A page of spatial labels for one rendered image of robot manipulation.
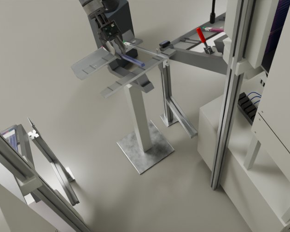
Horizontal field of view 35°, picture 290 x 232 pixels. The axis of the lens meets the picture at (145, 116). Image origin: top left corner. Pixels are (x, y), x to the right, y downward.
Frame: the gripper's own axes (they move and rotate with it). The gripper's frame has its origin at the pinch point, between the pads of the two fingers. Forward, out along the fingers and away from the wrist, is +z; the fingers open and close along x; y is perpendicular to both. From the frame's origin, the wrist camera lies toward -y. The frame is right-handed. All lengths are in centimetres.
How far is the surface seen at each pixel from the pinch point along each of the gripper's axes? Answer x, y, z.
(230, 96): 16, 44, 30
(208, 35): 40.2, -5.4, 12.7
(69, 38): 3, -130, -24
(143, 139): -1, -59, 48
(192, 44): 31.0, -3.8, 12.5
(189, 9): 82, -113, 2
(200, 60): 21.9, 20.0, 16.9
